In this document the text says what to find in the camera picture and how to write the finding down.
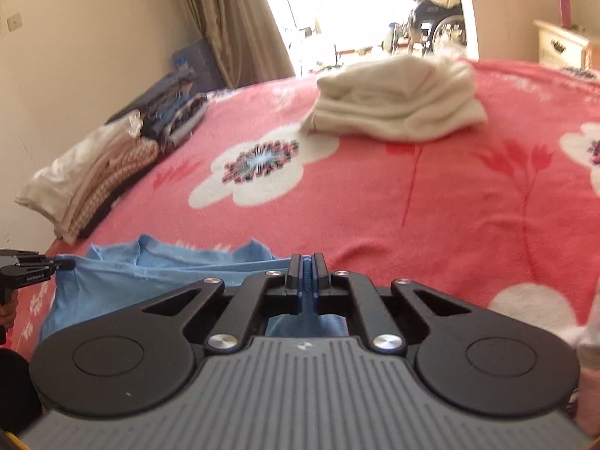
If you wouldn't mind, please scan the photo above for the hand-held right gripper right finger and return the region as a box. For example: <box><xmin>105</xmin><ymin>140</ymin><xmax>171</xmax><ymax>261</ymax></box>
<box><xmin>307</xmin><ymin>253</ymin><xmax>473</xmax><ymax>353</ymax></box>

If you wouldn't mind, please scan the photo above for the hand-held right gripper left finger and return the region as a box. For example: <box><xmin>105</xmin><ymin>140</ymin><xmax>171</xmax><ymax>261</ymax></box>
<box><xmin>141</xmin><ymin>253</ymin><xmax>308</xmax><ymax>353</ymax></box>

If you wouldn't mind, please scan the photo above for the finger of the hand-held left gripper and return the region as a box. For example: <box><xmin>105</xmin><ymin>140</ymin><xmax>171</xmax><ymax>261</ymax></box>
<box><xmin>43</xmin><ymin>255</ymin><xmax>77</xmax><ymax>273</ymax></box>

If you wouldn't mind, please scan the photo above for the light blue t-shirt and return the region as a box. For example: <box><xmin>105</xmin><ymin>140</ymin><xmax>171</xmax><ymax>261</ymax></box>
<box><xmin>40</xmin><ymin>234</ymin><xmax>350</xmax><ymax>344</ymax></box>

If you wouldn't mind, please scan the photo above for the person's left hand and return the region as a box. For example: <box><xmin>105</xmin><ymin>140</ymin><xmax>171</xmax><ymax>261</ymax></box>
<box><xmin>0</xmin><ymin>288</ymin><xmax>20</xmax><ymax>330</ymax></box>

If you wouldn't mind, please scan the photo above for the white folded garment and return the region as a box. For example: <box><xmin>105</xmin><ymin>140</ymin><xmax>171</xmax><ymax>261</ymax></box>
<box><xmin>14</xmin><ymin>111</ymin><xmax>142</xmax><ymax>227</ymax></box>

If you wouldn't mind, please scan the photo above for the beige knitted garment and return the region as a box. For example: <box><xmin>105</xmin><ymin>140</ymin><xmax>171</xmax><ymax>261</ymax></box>
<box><xmin>55</xmin><ymin>139</ymin><xmax>161</xmax><ymax>245</ymax></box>

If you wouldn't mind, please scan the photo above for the person's black-trousered leg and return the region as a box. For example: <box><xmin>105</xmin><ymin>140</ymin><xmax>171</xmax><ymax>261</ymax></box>
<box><xmin>0</xmin><ymin>346</ymin><xmax>44</xmax><ymax>434</ymax></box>

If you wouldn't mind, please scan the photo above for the red floral blanket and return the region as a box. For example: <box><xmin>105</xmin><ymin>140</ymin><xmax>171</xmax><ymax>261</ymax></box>
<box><xmin>9</xmin><ymin>58</ymin><xmax>600</xmax><ymax>432</ymax></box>

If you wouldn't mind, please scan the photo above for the grey striped garment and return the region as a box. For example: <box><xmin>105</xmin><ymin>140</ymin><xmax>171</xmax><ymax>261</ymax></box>
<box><xmin>163</xmin><ymin>94</ymin><xmax>210</xmax><ymax>150</ymax></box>

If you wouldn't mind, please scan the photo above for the cream folded cloth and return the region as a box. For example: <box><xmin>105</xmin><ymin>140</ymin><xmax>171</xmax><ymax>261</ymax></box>
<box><xmin>300</xmin><ymin>54</ymin><xmax>489</xmax><ymax>142</ymax></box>

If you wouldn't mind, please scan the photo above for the blue box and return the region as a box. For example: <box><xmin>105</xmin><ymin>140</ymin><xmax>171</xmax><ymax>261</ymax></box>
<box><xmin>171</xmin><ymin>39</ymin><xmax>227</xmax><ymax>91</ymax></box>

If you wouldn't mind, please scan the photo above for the beige curtain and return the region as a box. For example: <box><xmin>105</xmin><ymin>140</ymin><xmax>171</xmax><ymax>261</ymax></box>
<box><xmin>172</xmin><ymin>0</ymin><xmax>297</xmax><ymax>90</ymax></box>

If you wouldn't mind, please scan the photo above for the wheelchair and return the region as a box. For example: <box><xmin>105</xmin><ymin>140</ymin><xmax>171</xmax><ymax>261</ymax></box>
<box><xmin>388</xmin><ymin>0</ymin><xmax>466</xmax><ymax>57</ymax></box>

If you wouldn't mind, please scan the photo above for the cream nightstand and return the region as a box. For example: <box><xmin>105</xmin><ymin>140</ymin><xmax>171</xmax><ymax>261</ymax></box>
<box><xmin>533</xmin><ymin>19</ymin><xmax>590</xmax><ymax>69</ymax></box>

